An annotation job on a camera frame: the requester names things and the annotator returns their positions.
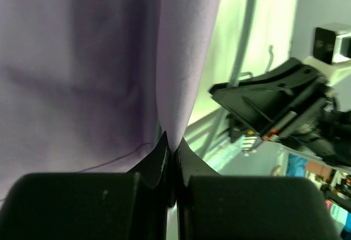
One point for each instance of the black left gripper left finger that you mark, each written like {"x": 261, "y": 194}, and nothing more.
{"x": 72, "y": 205}

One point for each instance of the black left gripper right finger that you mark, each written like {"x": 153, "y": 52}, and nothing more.
{"x": 213, "y": 206}

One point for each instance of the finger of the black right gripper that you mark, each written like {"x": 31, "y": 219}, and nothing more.
{"x": 245, "y": 101}

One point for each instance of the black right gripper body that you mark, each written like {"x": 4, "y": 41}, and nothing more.
{"x": 309, "y": 122}

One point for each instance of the pale green clothes hanger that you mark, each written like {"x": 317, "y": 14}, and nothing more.
{"x": 244, "y": 31}

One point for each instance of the purple trousers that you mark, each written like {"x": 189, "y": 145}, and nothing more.
{"x": 85, "y": 84}

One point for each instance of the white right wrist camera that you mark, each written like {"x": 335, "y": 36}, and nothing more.
{"x": 331, "y": 52}

